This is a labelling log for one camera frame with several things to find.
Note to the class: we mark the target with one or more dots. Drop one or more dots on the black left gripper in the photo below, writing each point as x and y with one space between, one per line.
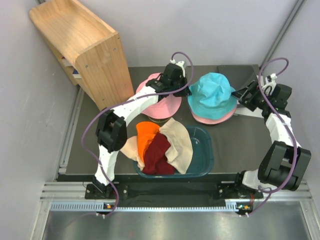
184 92

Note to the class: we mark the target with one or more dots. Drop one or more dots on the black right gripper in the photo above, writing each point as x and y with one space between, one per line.
254 89

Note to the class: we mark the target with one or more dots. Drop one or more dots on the turquoise bucket hat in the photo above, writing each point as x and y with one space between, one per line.
211 96

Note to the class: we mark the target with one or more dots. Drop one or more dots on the light pink bucket hat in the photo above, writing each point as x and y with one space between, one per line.
208 121

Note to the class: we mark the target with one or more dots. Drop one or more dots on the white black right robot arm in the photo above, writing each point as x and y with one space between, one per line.
285 161

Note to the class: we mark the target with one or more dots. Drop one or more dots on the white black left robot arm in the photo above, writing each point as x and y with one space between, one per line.
112 124

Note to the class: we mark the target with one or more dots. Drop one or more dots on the orange bucket hat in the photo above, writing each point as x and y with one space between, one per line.
146 131

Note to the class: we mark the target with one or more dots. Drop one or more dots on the teal plastic basin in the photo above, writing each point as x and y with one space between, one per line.
202 159

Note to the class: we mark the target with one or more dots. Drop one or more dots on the beige bucket hat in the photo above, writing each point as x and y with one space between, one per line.
180 153

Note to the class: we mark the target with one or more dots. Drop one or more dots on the peach bucket hat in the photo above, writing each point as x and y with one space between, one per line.
130 150

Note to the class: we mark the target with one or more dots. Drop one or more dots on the dark red bucket hat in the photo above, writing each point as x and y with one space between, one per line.
155 160

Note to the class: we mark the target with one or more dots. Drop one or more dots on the wooden shelf unit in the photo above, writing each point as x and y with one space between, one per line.
90 45

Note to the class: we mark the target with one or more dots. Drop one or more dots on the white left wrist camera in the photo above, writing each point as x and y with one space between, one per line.
180 64

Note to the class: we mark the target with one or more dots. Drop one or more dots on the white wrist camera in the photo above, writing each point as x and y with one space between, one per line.
180 64
270 81

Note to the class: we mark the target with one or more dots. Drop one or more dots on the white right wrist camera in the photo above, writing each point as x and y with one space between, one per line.
270 81

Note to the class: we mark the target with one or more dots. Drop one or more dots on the gold wire hat stand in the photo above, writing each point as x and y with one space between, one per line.
158 121

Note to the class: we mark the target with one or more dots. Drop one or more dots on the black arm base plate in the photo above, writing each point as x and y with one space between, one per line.
216 190

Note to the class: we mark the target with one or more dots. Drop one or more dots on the aluminium frame rail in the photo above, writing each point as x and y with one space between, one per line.
65 213

